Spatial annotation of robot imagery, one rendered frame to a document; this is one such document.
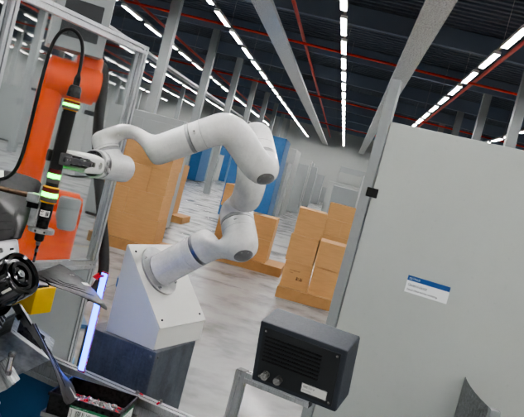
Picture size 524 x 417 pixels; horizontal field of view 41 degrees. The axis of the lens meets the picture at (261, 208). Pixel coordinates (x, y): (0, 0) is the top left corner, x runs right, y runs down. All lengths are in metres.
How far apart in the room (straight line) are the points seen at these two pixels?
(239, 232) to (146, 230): 7.71
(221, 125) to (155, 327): 0.81
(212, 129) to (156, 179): 8.01
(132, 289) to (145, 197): 7.55
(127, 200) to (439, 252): 7.27
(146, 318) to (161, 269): 0.18
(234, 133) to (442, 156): 1.53
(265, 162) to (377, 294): 1.49
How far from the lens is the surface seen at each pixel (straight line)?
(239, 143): 2.06
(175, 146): 2.06
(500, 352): 3.35
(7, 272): 1.86
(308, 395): 2.00
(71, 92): 1.95
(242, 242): 2.36
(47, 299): 2.47
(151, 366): 2.50
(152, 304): 2.50
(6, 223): 2.02
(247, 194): 2.25
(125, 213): 10.13
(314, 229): 9.39
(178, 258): 2.51
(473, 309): 3.34
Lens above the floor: 1.64
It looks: 3 degrees down
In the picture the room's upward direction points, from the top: 15 degrees clockwise
